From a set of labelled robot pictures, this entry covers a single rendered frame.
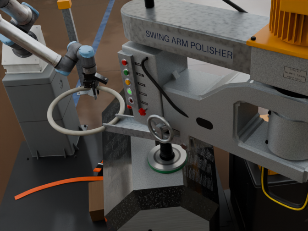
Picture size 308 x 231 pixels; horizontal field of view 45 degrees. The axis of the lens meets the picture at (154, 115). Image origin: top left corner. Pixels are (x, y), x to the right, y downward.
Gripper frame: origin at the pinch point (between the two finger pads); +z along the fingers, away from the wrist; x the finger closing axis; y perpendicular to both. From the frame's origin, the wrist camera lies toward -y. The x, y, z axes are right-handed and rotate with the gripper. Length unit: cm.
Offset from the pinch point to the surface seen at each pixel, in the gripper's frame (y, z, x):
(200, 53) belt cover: -74, -82, 78
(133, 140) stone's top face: -34, 0, 41
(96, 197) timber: 3, 75, 30
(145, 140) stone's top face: -41, 0, 41
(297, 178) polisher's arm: -112, -44, 100
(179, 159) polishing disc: -64, -5, 59
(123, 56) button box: -40, -69, 60
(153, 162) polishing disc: -50, -4, 61
